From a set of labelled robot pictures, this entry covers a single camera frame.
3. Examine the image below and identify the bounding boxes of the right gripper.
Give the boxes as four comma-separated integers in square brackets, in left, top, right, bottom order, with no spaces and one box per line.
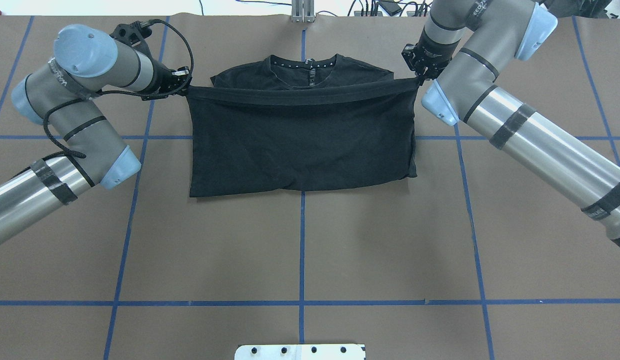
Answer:
[401,43,454,80]

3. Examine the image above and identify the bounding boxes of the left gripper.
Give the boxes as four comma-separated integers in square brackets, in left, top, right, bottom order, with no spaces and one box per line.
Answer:
[146,59,191,99]

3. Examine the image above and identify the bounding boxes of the black graphic t-shirt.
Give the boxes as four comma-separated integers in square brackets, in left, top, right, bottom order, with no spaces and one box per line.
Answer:
[186,54,419,198]

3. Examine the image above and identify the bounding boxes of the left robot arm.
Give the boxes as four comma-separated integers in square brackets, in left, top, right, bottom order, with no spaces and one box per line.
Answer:
[0,19,194,246]

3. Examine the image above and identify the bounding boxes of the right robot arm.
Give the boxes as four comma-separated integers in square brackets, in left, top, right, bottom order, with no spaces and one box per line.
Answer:
[403,0,620,248]

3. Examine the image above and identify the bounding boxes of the black power adapter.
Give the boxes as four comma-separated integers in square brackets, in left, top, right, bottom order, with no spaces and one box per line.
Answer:
[377,0,402,17]

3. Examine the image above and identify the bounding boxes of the brown paper table mat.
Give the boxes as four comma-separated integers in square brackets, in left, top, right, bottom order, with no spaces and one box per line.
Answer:
[0,14,620,360]

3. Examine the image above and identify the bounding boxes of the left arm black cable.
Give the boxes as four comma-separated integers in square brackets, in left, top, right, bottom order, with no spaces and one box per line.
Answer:
[43,19,195,159]

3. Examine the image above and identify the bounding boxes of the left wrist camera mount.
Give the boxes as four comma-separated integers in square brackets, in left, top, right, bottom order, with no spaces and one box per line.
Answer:
[109,21,153,59]

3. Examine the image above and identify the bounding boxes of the aluminium frame post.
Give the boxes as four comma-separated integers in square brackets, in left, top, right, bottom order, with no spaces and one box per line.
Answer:
[291,0,316,24]

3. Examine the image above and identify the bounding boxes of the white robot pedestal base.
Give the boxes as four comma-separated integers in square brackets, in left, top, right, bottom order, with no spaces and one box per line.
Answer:
[234,343,367,360]

